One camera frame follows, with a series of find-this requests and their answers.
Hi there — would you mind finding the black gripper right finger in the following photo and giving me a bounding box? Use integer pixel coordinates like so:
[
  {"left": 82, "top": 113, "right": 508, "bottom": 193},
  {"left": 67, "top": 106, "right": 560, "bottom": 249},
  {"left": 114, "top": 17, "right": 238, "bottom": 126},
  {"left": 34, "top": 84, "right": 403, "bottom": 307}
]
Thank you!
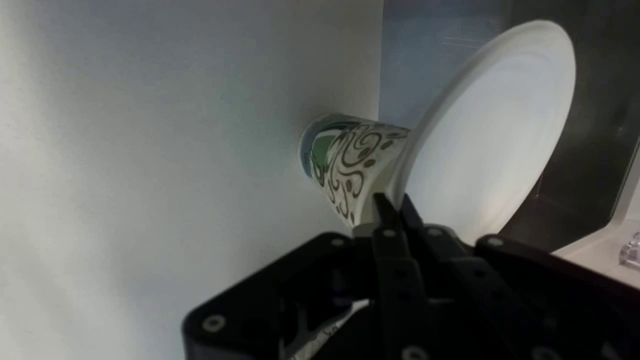
[{"left": 398, "top": 194, "right": 640, "bottom": 360}]

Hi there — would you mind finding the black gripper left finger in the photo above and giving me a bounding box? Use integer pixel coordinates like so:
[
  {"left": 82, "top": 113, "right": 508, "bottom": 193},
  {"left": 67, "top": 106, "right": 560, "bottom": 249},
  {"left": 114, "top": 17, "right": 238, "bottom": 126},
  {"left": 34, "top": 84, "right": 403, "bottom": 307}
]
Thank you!
[{"left": 179, "top": 191, "right": 429, "bottom": 360}]

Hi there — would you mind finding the printed paper cup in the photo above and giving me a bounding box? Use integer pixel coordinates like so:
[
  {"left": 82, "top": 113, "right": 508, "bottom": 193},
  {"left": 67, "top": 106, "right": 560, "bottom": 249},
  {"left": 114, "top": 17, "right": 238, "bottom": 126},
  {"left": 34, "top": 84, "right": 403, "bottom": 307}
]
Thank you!
[{"left": 295, "top": 113, "right": 411, "bottom": 230}]

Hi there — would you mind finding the white round plate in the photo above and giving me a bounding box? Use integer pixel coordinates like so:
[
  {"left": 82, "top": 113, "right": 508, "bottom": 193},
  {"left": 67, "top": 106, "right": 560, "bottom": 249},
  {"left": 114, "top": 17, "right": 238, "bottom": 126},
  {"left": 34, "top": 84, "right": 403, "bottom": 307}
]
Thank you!
[{"left": 388, "top": 17, "right": 579, "bottom": 246}]

